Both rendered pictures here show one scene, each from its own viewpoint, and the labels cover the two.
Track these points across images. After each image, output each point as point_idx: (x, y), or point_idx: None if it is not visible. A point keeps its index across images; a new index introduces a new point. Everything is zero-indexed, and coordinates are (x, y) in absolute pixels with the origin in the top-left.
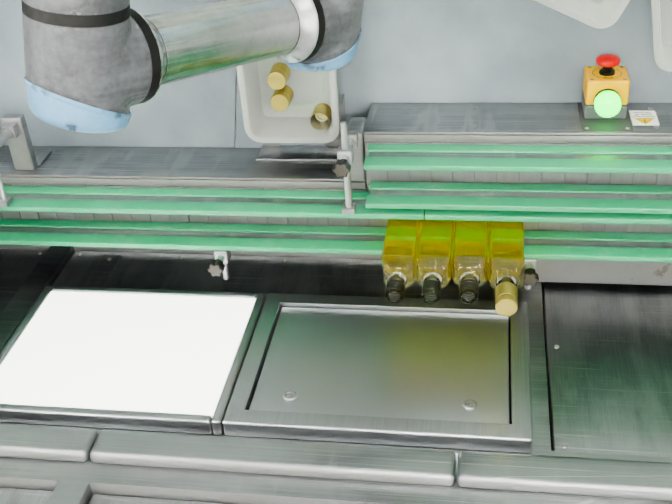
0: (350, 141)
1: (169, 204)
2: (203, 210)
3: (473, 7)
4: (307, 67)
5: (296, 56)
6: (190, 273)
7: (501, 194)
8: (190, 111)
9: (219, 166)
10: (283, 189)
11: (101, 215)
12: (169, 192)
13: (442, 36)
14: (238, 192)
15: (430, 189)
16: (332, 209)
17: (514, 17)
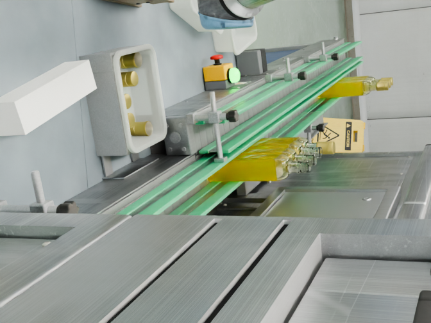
0: (201, 114)
1: (151, 207)
2: (175, 197)
3: (166, 39)
4: (251, 22)
5: (260, 8)
6: None
7: (244, 129)
8: (59, 164)
9: (118, 188)
10: (168, 179)
11: None
12: (128, 210)
13: (160, 61)
14: (158, 189)
15: (224, 140)
16: (214, 165)
17: (178, 43)
